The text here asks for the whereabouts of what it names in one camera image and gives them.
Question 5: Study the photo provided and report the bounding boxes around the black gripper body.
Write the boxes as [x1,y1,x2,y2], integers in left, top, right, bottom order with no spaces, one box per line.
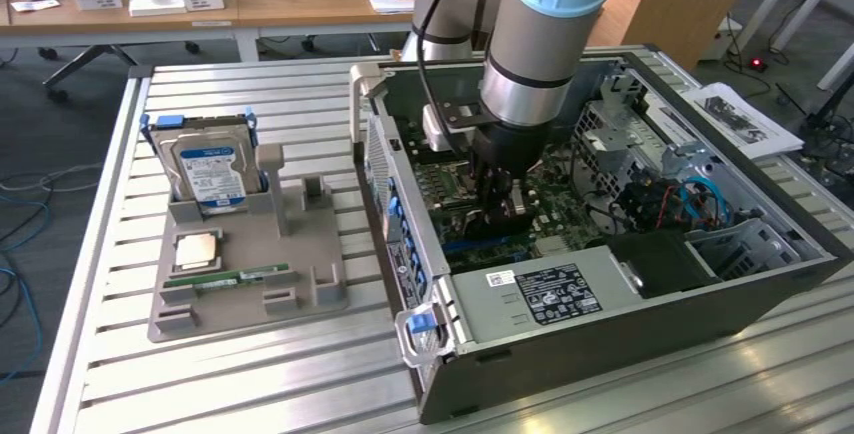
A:
[469,122,553,176]

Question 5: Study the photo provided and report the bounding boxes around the graphics card with metal bracket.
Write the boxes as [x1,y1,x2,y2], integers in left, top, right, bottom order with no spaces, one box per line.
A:
[460,206,530,244]

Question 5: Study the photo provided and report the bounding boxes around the CPU socket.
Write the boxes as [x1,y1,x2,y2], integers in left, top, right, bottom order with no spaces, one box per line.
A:
[448,161,480,200]

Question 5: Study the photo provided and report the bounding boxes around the green motherboard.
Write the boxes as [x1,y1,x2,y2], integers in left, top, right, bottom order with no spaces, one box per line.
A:
[399,121,613,275]

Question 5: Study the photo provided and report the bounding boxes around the blue expansion slot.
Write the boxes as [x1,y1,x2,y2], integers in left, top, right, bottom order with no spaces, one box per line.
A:
[441,238,509,254]

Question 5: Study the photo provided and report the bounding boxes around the perforated metal disk bay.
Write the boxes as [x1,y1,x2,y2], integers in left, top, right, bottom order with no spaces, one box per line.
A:
[570,98,676,205]

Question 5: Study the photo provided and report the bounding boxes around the grey power supply unit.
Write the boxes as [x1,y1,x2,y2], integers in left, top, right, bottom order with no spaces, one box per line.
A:
[450,246,644,346]

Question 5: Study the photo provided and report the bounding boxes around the open black PC case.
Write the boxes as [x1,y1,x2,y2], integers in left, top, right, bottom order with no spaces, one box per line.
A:
[347,51,841,425]

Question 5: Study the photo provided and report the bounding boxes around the printed paper sheets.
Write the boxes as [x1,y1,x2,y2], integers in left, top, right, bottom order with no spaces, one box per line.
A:
[681,81,806,161]

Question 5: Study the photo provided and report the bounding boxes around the grey parts rack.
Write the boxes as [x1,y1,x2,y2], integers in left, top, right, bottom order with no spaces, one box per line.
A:
[146,143,353,344]

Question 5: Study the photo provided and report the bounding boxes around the wooden cabinet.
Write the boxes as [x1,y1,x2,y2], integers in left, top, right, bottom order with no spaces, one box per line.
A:
[585,0,766,69]

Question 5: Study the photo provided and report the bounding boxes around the open silver disk bay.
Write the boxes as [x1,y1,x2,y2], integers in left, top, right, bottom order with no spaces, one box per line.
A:
[685,217,802,280]

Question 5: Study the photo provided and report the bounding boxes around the white floor device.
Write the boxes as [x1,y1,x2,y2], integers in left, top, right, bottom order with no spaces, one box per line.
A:
[714,16,744,63]

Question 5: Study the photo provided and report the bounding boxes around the hard disk in blue carrier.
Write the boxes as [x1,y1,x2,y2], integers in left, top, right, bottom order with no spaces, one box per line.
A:
[139,108,263,216]

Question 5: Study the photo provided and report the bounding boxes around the CPU chip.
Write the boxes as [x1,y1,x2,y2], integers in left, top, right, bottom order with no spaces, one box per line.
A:
[171,232,222,271]

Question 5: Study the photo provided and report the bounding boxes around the black tripod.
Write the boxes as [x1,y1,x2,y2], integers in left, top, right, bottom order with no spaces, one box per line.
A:
[797,66,854,178]

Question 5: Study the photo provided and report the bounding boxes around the flat white box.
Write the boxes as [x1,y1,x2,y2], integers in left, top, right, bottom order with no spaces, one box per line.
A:
[127,0,189,18]

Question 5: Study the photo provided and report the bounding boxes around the black camera bracket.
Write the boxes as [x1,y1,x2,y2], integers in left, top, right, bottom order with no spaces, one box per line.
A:
[437,98,500,131]

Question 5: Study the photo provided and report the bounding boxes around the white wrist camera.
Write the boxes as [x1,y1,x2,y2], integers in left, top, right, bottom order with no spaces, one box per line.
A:
[422,106,462,153]

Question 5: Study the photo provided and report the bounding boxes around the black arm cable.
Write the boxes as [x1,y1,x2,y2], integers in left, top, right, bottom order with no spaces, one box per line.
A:
[417,0,462,128]

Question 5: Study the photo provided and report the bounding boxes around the blue disk wire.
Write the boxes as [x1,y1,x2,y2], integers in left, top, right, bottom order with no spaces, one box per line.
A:
[677,173,736,228]

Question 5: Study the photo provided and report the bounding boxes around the white floor cable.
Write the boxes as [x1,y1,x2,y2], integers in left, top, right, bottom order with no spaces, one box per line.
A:
[0,163,103,193]

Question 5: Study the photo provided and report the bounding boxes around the blue floor cable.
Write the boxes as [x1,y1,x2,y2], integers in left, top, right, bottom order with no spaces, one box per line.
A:
[0,192,54,386]

